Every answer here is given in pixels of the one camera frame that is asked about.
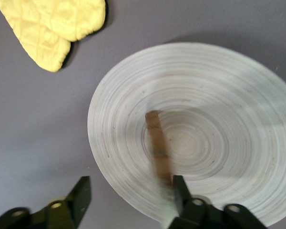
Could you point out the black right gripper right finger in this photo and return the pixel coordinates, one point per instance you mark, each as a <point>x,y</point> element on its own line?
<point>188,210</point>

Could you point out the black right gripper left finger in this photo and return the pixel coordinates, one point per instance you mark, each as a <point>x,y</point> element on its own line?
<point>78,198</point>

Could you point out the slice of brown toast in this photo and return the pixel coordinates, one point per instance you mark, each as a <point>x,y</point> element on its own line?
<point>158,143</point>

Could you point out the round pale wooden plate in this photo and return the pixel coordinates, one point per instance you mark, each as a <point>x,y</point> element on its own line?
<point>228,119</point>

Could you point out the yellow quilted oven mitt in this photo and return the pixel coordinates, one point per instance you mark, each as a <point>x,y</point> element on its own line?
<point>81,16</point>
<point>43,52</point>

